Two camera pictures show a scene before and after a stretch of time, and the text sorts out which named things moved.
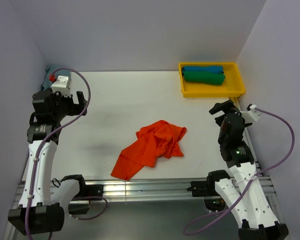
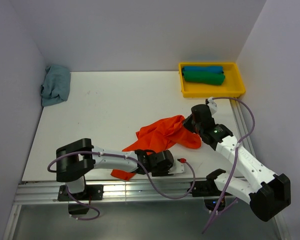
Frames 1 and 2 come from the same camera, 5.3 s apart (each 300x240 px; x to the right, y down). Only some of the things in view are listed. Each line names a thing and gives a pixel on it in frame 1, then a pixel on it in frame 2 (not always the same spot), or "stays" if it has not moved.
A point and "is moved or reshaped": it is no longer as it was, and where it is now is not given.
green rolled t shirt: (210, 78) stays
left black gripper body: (64, 106) -> (156, 171)
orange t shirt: (159, 140) is moved or reshaped
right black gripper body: (221, 138) -> (191, 124)
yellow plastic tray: (232, 87) stays
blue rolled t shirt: (212, 69) stays
